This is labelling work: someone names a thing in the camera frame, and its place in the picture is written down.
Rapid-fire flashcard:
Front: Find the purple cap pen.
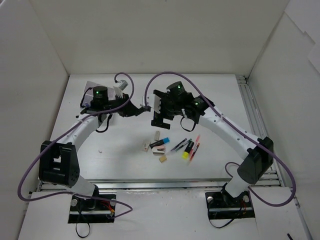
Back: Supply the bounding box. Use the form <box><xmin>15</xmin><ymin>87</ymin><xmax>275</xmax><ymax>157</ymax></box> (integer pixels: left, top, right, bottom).
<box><xmin>170</xmin><ymin>138</ymin><xmax>187</xmax><ymax>152</ymax></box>

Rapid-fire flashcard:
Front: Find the teal cap pen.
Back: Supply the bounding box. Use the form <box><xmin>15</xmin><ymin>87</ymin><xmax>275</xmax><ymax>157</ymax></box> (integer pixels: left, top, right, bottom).
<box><xmin>175</xmin><ymin>138</ymin><xmax>192</xmax><ymax>152</ymax></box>

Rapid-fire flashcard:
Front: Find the yellow cap black highlighter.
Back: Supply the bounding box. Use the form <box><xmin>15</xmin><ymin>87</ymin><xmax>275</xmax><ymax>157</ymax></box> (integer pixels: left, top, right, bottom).
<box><xmin>182</xmin><ymin>140</ymin><xmax>194</xmax><ymax>160</ymax></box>

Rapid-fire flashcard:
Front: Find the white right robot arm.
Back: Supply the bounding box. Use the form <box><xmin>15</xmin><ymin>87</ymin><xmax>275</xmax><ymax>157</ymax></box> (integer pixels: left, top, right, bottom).
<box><xmin>147</xmin><ymin>81</ymin><xmax>274</xmax><ymax>206</ymax></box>

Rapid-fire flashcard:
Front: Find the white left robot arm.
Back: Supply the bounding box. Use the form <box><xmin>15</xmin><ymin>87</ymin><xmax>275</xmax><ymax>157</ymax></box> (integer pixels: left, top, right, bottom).
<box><xmin>38</xmin><ymin>86</ymin><xmax>151</xmax><ymax>210</ymax></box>

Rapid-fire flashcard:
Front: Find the beige long eraser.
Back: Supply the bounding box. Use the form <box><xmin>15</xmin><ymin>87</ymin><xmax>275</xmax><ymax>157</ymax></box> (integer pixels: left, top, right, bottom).
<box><xmin>154</xmin><ymin>131</ymin><xmax>160</xmax><ymax>141</ymax></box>

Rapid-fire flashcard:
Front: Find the white compartment organizer box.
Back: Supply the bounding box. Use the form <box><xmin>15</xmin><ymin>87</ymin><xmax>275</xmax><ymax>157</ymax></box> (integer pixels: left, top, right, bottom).
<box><xmin>80</xmin><ymin>80</ymin><xmax>99</xmax><ymax>109</ymax></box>

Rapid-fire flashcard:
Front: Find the white eraser red label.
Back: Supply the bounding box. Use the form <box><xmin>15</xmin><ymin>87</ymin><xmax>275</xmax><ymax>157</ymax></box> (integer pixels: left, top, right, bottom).
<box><xmin>142</xmin><ymin>141</ymin><xmax>150</xmax><ymax>152</ymax></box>

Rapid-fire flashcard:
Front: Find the pink black eraser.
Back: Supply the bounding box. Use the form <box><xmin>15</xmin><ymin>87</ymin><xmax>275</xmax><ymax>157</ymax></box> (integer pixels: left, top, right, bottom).
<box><xmin>152</xmin><ymin>146</ymin><xmax>166</xmax><ymax>156</ymax></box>

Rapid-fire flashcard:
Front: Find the small tan eraser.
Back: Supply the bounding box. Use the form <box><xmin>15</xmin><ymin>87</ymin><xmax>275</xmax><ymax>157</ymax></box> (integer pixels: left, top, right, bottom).
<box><xmin>159</xmin><ymin>156</ymin><xmax>167</xmax><ymax>163</ymax></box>

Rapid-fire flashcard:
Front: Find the pink pen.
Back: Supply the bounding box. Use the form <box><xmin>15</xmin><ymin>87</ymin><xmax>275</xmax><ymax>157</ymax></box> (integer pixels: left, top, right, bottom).
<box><xmin>193</xmin><ymin>134</ymin><xmax>201</xmax><ymax>150</ymax></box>

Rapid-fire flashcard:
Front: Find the red orange pen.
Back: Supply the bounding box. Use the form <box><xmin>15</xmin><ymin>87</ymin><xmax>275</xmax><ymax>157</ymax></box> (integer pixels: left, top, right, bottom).
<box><xmin>187</xmin><ymin>143</ymin><xmax>200</xmax><ymax>165</ymax></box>

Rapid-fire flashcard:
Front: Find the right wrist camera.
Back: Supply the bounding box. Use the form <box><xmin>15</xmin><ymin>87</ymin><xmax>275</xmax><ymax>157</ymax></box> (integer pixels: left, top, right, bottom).
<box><xmin>141</xmin><ymin>93</ymin><xmax>161</xmax><ymax>114</ymax></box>

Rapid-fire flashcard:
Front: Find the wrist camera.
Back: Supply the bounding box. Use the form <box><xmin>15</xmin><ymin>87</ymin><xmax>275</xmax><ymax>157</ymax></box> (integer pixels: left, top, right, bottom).
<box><xmin>141</xmin><ymin>93</ymin><xmax>161</xmax><ymax>114</ymax></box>
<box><xmin>113</xmin><ymin>80</ymin><xmax>128</xmax><ymax>98</ymax></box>

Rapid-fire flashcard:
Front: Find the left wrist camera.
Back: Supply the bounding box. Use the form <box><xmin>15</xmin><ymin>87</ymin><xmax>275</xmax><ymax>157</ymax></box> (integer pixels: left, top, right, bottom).
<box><xmin>113</xmin><ymin>80</ymin><xmax>128</xmax><ymax>98</ymax></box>

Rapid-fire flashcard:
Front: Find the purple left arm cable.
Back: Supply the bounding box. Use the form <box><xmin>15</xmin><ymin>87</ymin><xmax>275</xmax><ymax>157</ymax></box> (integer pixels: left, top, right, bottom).
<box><xmin>17</xmin><ymin>72</ymin><xmax>136</xmax><ymax>218</ymax></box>

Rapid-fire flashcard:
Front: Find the aluminium rail right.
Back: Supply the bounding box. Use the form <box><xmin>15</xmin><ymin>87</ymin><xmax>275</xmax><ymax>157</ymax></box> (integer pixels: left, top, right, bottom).
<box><xmin>235</xmin><ymin>74</ymin><xmax>285</xmax><ymax>187</ymax></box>

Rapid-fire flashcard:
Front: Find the aluminium rail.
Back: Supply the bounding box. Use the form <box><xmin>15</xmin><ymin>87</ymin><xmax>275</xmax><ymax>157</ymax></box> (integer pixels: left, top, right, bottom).
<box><xmin>36</xmin><ymin>173</ymin><xmax>281</xmax><ymax>192</ymax></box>
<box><xmin>235</xmin><ymin>74</ymin><xmax>285</xmax><ymax>187</ymax></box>

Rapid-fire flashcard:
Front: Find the aluminium rail front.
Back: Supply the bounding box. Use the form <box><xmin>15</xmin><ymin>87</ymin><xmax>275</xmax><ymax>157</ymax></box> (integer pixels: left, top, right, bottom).
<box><xmin>36</xmin><ymin>173</ymin><xmax>281</xmax><ymax>192</ymax></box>

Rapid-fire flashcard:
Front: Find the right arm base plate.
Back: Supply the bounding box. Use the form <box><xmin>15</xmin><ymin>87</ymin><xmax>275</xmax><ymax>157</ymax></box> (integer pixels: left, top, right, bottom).
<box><xmin>205</xmin><ymin>191</ymin><xmax>255</xmax><ymax>220</ymax></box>

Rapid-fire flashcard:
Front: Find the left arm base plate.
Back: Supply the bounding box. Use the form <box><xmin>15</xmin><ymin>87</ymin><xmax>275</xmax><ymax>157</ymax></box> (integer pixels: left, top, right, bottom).
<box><xmin>68</xmin><ymin>193</ymin><xmax>117</xmax><ymax>224</ymax></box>

